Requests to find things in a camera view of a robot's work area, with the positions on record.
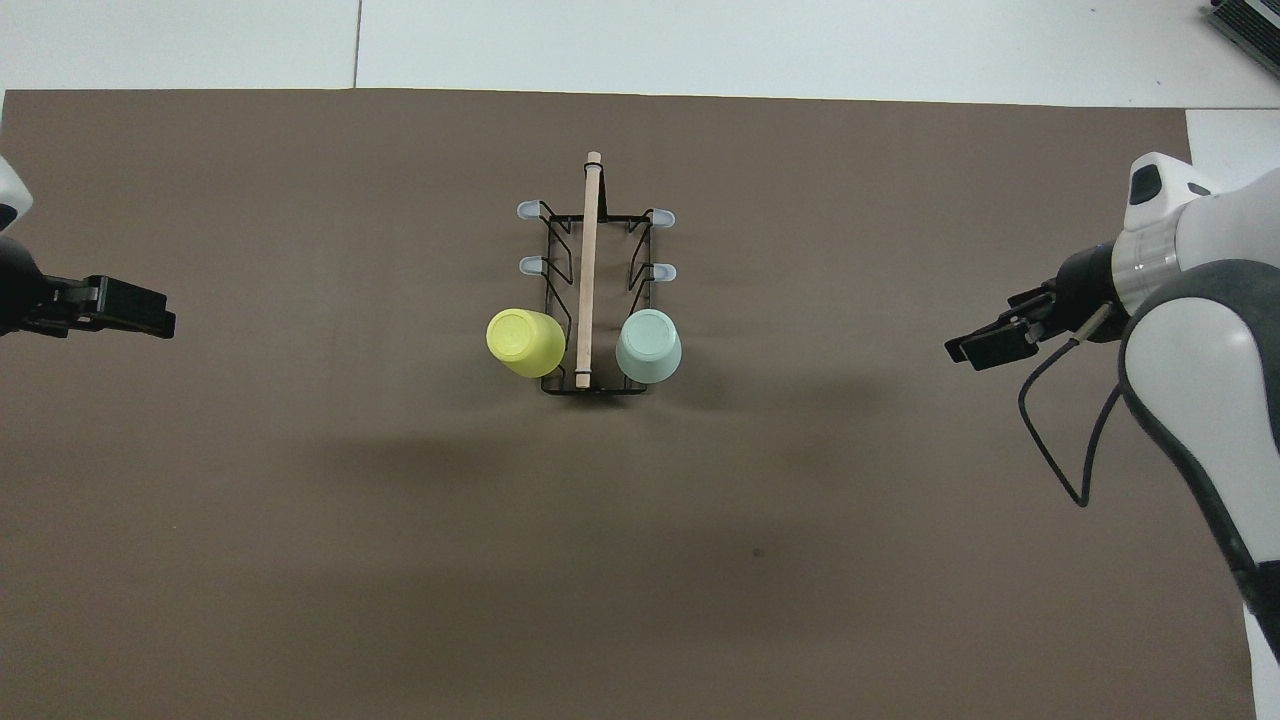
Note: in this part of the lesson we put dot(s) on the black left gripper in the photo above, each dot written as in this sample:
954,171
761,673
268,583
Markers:
22,295

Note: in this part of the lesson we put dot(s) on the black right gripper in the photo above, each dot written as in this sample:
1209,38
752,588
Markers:
1088,295

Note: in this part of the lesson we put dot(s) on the green plastic cup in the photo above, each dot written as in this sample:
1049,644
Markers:
648,345

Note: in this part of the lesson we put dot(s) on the yellow plastic cup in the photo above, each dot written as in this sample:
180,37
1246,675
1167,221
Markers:
525,342

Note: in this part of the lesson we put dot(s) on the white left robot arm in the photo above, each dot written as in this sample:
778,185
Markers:
12,195

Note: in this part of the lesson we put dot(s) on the brown table mat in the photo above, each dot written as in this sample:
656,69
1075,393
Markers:
400,550

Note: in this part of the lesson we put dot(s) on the grey ribbed device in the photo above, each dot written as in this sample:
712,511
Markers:
1250,20

